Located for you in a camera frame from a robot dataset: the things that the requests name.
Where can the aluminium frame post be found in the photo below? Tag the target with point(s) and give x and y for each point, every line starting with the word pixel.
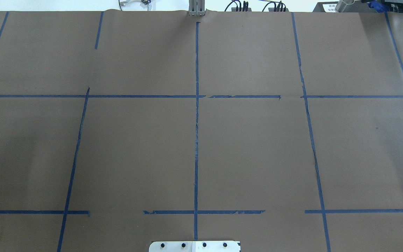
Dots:
pixel 197 8

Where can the silver metal cylinder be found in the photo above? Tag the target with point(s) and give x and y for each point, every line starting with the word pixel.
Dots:
pixel 344 6

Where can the white camera pedestal column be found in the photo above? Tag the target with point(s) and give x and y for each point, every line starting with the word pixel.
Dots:
pixel 195 246

